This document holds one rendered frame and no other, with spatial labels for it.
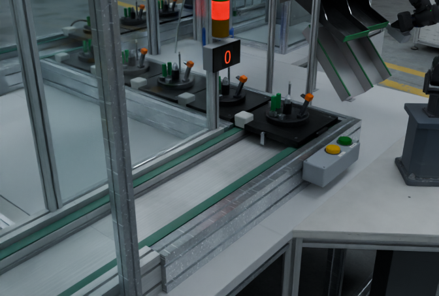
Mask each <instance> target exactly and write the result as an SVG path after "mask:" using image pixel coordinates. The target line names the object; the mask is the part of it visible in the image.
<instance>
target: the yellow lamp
mask: <svg viewBox="0 0 439 296"><path fill-rule="evenodd" d="M212 36H213V37H217V38H224V37H228V36H229V19H227V20H214V19H212Z"/></svg>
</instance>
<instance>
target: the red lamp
mask: <svg viewBox="0 0 439 296"><path fill-rule="evenodd" d="M212 19H214V20H227V19H229V0H228V1H224V2H217V1H213V0H212Z"/></svg>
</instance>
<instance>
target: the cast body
mask: <svg viewBox="0 0 439 296"><path fill-rule="evenodd" d="M386 29H387V30H388V31H387V32H388V34H390V36H392V37H393V38H394V39H395V40H397V41H398V42H399V43H403V42H408V40H409V38H410V37H411V36H412V34H411V33H410V31H406V32H403V33H402V32H401V31H400V29H397V28H394V27H391V24H390V23H388V24H387V26H386Z"/></svg>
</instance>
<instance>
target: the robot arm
mask: <svg viewBox="0 0 439 296"><path fill-rule="evenodd" d="M434 1H435V3H436V4H435V3H434V4H433V5H431V2H430V0H409V2H410V3H411V5H412V6H414V8H415V9H416V10H414V14H412V15H411V14H410V12H409V11H405V12H400V13H398V14H397V17H398V20H397V21H395V22H393V23H392V24H391V27H394V28H397V29H400V31H401V32H402V33H403V32H406V31H411V30H412V29H413V27H425V26H426V25H427V26H430V25H434V24H437V23H439V0H434ZM429 84H430V85H431V86H439V56H435V57H434V59H433V61H432V65H431V69H428V71H427V73H425V79H424V85H423V92H424V93H425V95H429V101H428V105H427V107H423V111H424V112H425V114H426V115H427V116H428V117H429V118H439V88H432V87H429Z"/></svg>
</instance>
